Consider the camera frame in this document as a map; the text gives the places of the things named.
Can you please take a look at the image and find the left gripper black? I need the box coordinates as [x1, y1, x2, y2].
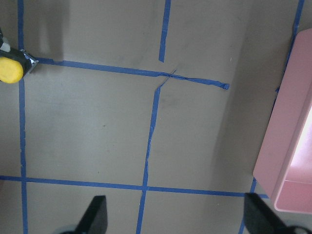
[0, 29, 11, 52]

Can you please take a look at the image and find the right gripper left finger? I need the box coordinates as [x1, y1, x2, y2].
[55, 195, 108, 234]

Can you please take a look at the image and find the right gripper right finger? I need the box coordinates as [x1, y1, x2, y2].
[243, 193, 312, 234]

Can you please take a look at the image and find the pink plastic bin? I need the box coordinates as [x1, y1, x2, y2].
[253, 29, 312, 214]

